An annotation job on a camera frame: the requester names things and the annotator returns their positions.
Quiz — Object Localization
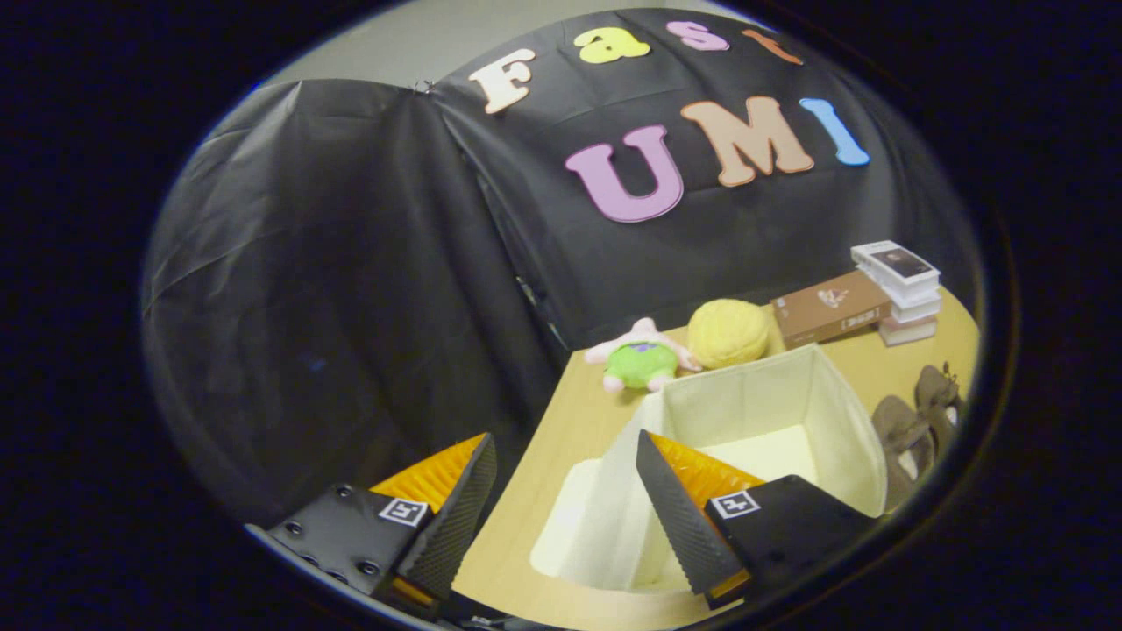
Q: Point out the pink and green plush toy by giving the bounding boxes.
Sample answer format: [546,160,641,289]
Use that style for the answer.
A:
[585,317,702,393]

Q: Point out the black backdrop cloth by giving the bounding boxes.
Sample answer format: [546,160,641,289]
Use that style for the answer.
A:
[143,9,981,527]

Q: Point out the brown fuzzy shoe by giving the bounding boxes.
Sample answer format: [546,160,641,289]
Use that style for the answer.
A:
[914,362,965,457]
[871,394,935,511]

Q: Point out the cream fabric storage box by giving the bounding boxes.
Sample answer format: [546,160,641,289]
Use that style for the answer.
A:
[529,344,888,592]

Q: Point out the yellow round plush toy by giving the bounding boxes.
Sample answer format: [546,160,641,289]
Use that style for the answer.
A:
[686,299,772,370]

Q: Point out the plain white book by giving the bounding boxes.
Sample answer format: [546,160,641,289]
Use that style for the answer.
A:
[863,273,944,323]

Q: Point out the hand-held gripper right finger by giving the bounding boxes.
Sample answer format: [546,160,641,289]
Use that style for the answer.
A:
[636,429,879,612]

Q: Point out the pale pink book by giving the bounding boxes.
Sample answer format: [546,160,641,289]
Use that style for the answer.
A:
[879,315,939,347]

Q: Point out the brown cardboard box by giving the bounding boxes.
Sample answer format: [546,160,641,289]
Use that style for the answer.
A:
[771,270,893,350]

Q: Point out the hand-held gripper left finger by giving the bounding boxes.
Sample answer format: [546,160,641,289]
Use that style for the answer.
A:
[250,432,499,619]

